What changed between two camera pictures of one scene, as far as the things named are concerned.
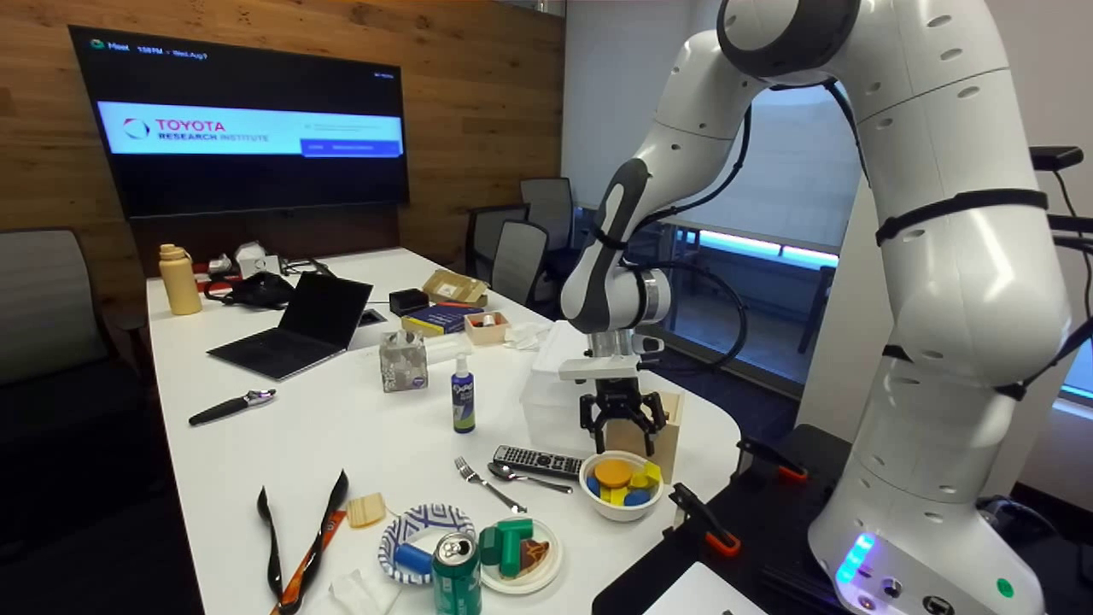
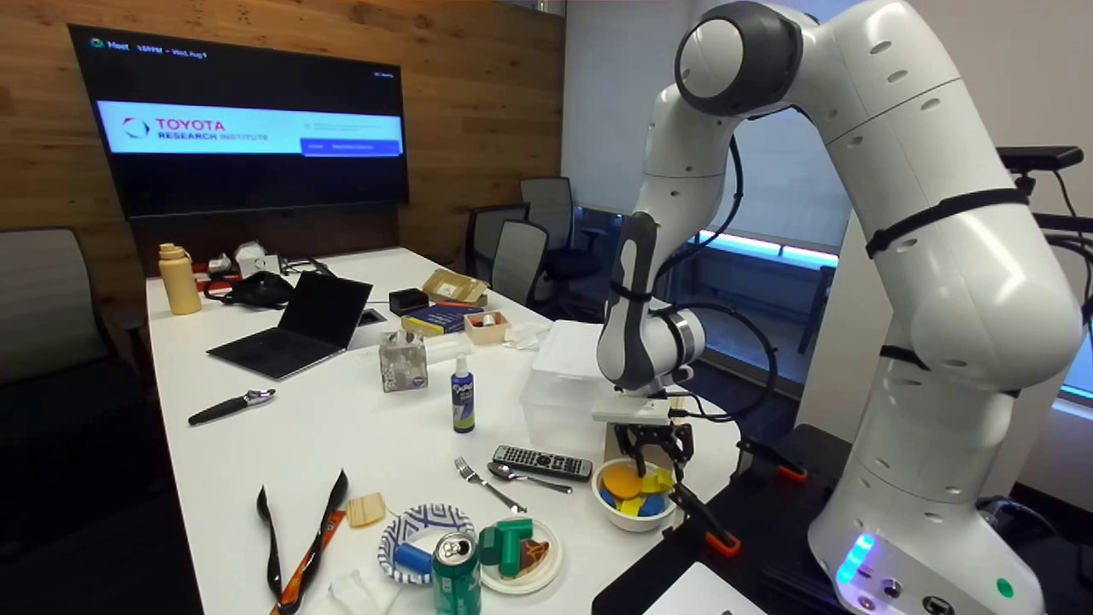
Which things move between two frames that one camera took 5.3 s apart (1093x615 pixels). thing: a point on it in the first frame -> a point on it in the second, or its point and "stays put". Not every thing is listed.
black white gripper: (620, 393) -> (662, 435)
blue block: (416, 560) stays put
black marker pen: (230, 406) stays put
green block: (505, 546) stays put
